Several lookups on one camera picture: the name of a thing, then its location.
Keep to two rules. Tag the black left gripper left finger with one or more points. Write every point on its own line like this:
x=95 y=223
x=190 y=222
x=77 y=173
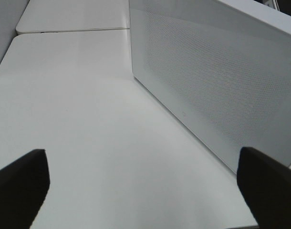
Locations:
x=24 y=184

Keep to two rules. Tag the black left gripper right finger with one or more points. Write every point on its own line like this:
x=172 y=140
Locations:
x=265 y=185

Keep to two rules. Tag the white microwave door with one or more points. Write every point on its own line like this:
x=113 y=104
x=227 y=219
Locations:
x=222 y=67

